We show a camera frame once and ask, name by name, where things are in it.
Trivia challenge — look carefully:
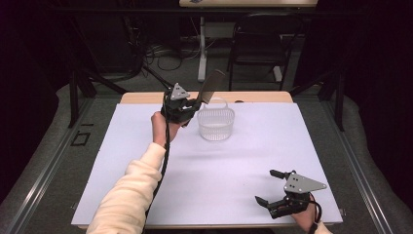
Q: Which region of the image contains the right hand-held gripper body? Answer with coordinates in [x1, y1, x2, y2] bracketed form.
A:
[268, 169, 328, 219]

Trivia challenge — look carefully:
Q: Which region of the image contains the black folding chair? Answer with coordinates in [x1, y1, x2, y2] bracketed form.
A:
[227, 13, 305, 92]

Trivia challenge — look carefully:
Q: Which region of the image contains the clear plastic basket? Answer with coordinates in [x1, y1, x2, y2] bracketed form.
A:
[197, 97, 236, 142]

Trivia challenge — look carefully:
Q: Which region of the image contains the metal floor rail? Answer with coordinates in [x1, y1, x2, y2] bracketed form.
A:
[6, 97, 95, 234]
[319, 97, 395, 234]

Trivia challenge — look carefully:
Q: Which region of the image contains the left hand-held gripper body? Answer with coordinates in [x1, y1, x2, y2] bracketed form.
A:
[160, 82, 198, 127]

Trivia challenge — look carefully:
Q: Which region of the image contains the bundle of floor cables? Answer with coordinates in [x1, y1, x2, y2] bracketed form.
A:
[142, 40, 203, 73]

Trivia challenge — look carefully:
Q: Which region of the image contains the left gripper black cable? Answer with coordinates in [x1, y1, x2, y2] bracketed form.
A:
[141, 106, 171, 234]

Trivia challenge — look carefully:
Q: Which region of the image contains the person's right hand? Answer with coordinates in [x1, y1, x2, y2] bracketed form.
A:
[291, 202, 320, 233]

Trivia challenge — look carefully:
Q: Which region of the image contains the white-legged wooden desk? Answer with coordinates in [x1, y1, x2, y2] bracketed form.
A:
[178, 0, 319, 83]

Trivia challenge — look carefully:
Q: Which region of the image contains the black metal stand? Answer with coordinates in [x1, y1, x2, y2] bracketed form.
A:
[66, 62, 129, 129]
[288, 67, 346, 133]

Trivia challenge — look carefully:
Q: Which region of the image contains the person's left hand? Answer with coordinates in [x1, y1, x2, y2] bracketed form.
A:
[150, 111, 181, 148]

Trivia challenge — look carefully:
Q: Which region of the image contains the white table sheet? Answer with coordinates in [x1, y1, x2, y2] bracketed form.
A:
[71, 102, 344, 227]

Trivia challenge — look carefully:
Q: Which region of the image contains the wooden table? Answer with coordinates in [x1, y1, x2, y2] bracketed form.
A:
[70, 91, 345, 230]

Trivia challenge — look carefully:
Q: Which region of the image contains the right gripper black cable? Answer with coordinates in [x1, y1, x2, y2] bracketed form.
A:
[306, 192, 323, 234]

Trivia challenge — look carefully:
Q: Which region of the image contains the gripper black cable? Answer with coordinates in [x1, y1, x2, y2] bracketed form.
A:
[306, 192, 323, 234]
[141, 106, 171, 234]

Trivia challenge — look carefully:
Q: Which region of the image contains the black comb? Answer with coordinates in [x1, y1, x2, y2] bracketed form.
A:
[194, 68, 226, 105]

